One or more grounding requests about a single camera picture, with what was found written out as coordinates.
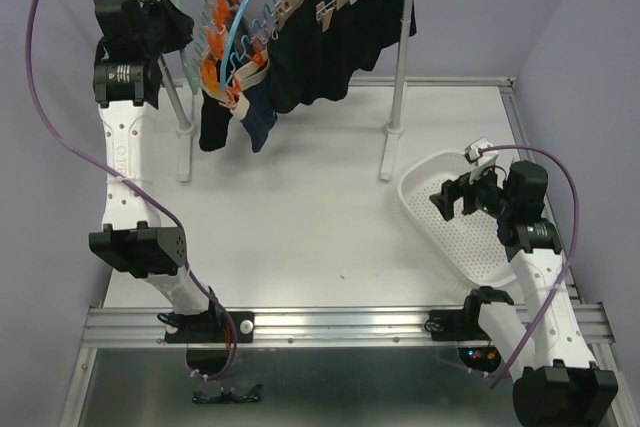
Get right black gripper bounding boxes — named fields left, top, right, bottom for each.
left=427, top=161, right=514, bottom=221

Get green clip hanger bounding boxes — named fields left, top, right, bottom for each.
left=174, top=0, right=214, bottom=94

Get black underwear beige waistband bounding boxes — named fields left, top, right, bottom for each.
left=198, top=21, right=241, bottom=152

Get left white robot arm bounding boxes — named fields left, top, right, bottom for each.
left=89, top=0, right=232, bottom=343

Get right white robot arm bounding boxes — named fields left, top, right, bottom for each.
left=430, top=161, right=618, bottom=426

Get blue clip hanger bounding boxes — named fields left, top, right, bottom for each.
left=217, top=0, right=307, bottom=108

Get navy underwear beige waistband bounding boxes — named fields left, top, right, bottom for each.
left=231, top=62, right=277, bottom=153

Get white perforated plastic basket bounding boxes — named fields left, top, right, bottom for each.
left=397, top=152, right=523, bottom=304

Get white clothes rack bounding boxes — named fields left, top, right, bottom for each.
left=167, top=0, right=412, bottom=183

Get left black shorts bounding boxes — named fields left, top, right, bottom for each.
left=267, top=0, right=329, bottom=114

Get black shorts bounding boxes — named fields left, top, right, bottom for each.
left=321, top=0, right=404, bottom=76
left=267, top=0, right=329, bottom=114

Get right black shorts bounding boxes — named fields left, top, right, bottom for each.
left=321, top=0, right=404, bottom=76

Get black eyeglasses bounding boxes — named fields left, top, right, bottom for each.
left=191, top=383, right=264, bottom=405

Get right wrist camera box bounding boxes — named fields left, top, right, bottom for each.
left=464, top=138, right=498, bottom=184

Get aluminium mounting rail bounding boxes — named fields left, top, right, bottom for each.
left=82, top=302, right=615, bottom=351

